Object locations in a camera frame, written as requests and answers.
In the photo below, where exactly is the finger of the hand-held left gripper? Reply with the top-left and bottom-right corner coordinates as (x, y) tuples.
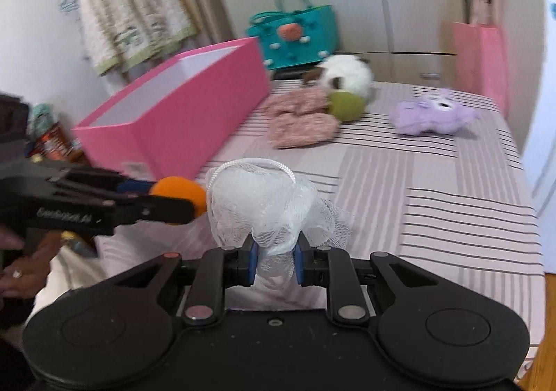
(51, 169), (154, 199)
(114, 195), (197, 227)

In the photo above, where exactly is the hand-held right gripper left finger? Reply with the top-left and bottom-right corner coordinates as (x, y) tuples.
(67, 241), (261, 328)

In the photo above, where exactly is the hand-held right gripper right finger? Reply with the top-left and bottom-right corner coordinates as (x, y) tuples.
(292, 241), (498, 327)

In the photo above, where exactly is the orange ball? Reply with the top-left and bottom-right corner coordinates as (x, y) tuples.
(152, 176), (209, 225)

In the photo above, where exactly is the white mesh bath sponge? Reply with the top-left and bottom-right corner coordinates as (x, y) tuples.
(204, 158), (353, 288)

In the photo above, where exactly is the pink cardboard box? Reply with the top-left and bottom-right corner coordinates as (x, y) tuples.
(72, 37), (272, 181)

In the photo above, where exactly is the pink floral cloth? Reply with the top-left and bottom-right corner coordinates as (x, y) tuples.
(265, 87), (342, 149)

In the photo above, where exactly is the white round plush toy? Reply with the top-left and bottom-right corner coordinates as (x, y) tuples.
(304, 53), (375, 103)

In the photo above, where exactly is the person's left hand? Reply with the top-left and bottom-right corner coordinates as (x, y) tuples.
(0, 226), (62, 301)

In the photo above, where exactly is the red orange box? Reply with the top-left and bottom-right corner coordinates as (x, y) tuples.
(36, 123), (82, 162)

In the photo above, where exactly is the striped pink tablecloth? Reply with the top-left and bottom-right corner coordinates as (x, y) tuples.
(96, 78), (546, 314)

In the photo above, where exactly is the green ball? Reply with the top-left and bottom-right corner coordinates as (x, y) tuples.
(327, 91), (367, 123)

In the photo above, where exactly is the white green knit cardigan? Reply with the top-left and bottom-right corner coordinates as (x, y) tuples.
(77, 0), (199, 77)

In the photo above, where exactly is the black suitcase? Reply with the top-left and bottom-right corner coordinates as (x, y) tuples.
(269, 65), (331, 81)

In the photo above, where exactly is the purple plush toy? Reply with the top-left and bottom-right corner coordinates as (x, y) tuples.
(389, 89), (481, 138)

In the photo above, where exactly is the teal tote bag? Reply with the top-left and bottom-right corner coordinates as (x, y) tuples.
(247, 0), (338, 71)

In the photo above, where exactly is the pink tote bag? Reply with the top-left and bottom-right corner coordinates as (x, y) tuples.
(449, 0), (510, 119)

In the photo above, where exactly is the white door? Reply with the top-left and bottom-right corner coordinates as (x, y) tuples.
(520, 0), (556, 219)

